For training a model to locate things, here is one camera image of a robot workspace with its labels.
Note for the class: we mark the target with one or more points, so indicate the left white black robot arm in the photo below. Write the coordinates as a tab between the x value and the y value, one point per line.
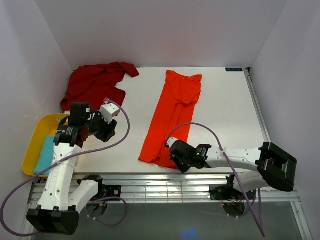
58	211

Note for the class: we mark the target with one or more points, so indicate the blue table label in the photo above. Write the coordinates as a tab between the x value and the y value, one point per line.
234	69

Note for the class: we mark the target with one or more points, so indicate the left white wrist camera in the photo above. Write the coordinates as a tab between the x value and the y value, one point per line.
109	110

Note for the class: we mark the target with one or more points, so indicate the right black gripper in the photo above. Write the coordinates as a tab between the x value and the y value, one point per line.
183	169

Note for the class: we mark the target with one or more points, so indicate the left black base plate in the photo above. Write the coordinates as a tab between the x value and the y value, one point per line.
105	191

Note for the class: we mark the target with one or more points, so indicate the aluminium rail frame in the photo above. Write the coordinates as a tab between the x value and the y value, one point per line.
239	123

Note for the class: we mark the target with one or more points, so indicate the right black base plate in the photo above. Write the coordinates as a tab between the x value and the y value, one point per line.
225	193

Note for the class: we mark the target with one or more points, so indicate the teal folded t shirt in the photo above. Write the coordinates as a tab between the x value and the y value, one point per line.
46	155

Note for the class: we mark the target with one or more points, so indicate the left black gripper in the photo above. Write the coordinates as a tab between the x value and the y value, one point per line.
107	134

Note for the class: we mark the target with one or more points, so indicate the dark red t shirt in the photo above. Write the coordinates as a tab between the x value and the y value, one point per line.
94	83

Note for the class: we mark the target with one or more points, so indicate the yellow plastic tray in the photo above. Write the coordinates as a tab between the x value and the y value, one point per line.
46	126

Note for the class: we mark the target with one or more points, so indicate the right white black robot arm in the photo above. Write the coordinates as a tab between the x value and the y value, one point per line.
266	166

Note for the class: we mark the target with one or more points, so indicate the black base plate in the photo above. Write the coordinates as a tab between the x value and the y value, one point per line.
225	193
105	191

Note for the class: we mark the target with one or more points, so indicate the orange t shirt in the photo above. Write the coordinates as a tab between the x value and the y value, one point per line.
176	106

